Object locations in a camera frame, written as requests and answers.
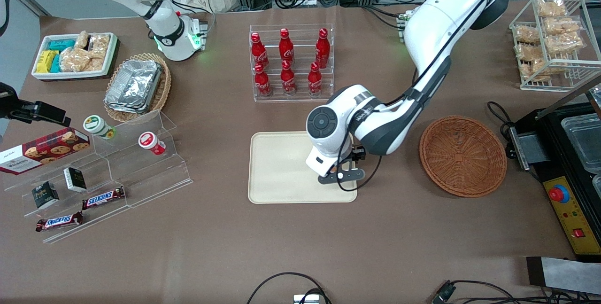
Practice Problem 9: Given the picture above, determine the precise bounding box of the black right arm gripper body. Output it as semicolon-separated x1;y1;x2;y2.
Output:
0;82;38;121

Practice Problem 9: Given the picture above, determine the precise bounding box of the white rectangular snack tray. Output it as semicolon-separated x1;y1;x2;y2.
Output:
31;32;119;81

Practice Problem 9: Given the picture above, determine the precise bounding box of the cream plastic tray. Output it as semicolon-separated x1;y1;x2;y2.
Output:
247;130;358;204

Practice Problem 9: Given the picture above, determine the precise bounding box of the oval light wicker basket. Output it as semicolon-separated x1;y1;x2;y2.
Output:
103;53;172;124

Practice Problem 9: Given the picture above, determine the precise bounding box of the round brown wicker basket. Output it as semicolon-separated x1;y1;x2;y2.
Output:
419;115;508;198

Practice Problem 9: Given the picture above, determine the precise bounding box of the red cookie box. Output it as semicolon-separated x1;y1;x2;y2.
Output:
0;127;91;176

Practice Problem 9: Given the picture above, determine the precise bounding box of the green lid white cup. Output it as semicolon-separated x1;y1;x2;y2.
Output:
83;115;116;140

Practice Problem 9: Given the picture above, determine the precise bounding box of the yellow snack pack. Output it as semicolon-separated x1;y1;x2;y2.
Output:
37;50;59;73

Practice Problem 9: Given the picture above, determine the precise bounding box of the small black box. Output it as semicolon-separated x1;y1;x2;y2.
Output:
31;181;60;210
63;167;87;193

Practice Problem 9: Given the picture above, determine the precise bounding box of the clear acrylic bottle rack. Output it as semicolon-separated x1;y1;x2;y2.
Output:
249;23;335;103

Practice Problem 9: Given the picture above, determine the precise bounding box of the red cola bottle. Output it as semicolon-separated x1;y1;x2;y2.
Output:
315;28;331;69
250;32;270;70
279;28;295;66
308;62;324;95
254;63;272;97
280;60;297;95

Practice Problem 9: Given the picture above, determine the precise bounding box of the stack of foil containers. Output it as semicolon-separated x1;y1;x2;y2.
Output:
104;60;162;114

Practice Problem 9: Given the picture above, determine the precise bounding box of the brown chocolate bar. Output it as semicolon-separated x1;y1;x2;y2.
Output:
82;186;126;210
36;211;84;233

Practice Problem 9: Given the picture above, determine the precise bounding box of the red lid white cup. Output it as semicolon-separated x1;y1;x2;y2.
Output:
138;132;166;156

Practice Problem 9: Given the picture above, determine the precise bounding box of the clear acrylic tiered stand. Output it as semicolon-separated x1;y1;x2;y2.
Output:
4;110;194;244

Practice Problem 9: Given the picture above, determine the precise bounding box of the red emergency stop button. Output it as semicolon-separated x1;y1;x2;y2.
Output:
548;184;570;204

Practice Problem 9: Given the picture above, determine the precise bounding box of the black sealing machine yellow panel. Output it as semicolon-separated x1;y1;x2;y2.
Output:
505;78;601;262

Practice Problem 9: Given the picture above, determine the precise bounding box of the grey flat strip black edge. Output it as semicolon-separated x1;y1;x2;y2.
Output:
526;256;601;295

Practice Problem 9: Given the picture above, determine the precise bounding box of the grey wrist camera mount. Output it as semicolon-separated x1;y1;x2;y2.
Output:
318;146;367;186

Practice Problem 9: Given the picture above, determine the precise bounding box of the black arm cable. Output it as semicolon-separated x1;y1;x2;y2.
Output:
343;151;384;193

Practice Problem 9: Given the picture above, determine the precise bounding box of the black looped cable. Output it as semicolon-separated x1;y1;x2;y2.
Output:
246;272;331;304

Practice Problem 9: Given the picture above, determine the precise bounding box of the black connector with cable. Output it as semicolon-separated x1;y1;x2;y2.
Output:
431;280;601;304

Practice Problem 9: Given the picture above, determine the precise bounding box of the black machine power cable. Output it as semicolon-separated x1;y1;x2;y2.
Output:
487;101;517;159

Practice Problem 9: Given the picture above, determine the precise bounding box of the white wire basket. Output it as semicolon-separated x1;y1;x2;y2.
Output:
509;0;601;92

